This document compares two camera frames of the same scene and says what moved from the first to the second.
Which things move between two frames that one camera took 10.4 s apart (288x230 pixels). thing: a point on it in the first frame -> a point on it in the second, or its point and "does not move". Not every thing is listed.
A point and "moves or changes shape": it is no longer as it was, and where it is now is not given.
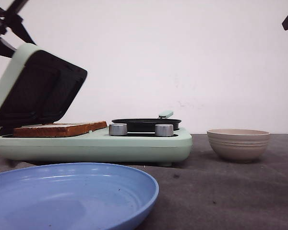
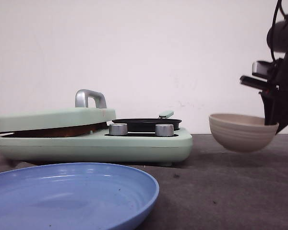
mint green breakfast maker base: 103,149 does not move
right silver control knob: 164,130 does not move
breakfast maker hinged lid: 36,87 -> 80,115
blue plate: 70,196 does not move
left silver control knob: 118,129 does not move
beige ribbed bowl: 239,145 moves or changes shape
